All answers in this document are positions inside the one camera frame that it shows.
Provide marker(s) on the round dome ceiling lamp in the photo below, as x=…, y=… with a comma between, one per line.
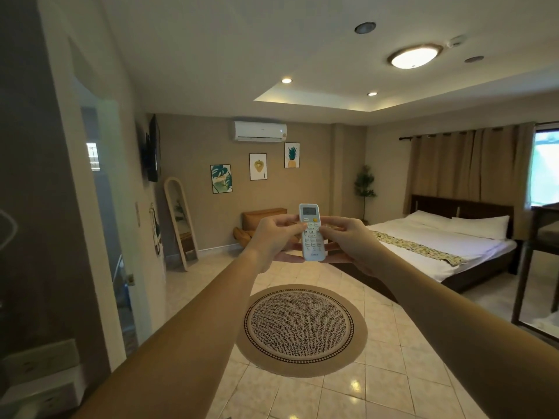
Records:
x=414, y=56

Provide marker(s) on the strawberry print framed picture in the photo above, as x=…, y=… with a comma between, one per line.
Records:
x=258, y=166

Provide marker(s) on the white smoke detector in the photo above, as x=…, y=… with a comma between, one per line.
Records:
x=457, y=40

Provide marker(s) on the brown leather armchair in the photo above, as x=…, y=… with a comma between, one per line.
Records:
x=257, y=222

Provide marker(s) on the pineapple print framed picture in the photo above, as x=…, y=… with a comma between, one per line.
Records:
x=292, y=155

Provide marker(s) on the white pillow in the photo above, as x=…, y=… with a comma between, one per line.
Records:
x=480, y=225
x=430, y=219

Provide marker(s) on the person's left forearm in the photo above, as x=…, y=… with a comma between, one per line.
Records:
x=174, y=344

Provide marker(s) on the person's left hand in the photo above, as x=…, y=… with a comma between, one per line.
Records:
x=270, y=240

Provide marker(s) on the person's right thumb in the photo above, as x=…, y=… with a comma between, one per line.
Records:
x=328, y=230

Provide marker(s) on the beige curtains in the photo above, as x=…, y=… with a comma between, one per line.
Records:
x=469, y=170

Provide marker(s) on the black curtain rod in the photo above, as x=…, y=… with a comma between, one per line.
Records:
x=476, y=128

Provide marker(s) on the window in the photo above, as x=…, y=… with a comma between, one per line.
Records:
x=545, y=167

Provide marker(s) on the round patterned beige rug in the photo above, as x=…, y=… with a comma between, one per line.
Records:
x=301, y=329

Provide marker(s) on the dark recessed ceiling spotlight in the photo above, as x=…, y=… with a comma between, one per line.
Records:
x=365, y=27
x=474, y=59

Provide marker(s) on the green potted artificial tree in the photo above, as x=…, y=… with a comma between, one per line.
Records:
x=365, y=187

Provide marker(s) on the dark wooden bed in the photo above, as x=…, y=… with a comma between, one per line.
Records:
x=476, y=274

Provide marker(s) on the white air conditioner remote control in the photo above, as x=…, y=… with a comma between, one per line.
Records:
x=312, y=233

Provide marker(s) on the patterned bed runner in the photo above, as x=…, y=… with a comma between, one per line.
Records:
x=417, y=247

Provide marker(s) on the person's right forearm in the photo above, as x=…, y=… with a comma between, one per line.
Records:
x=471, y=340

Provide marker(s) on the black wall television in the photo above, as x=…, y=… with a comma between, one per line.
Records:
x=152, y=148

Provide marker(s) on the wall hanging decoration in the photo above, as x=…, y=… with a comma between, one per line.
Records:
x=155, y=231

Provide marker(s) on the person's right hand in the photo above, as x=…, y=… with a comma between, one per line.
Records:
x=349, y=244

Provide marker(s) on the white wall air conditioner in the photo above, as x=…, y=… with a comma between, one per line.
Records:
x=259, y=131

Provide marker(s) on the leaf print framed picture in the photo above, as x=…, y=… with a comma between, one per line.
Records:
x=221, y=178

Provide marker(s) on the white bed sheet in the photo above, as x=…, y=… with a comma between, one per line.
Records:
x=450, y=250

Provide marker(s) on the person's left thumb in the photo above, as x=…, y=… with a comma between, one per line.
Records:
x=293, y=226

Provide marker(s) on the arched standing floor mirror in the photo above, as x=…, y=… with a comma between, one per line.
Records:
x=181, y=224

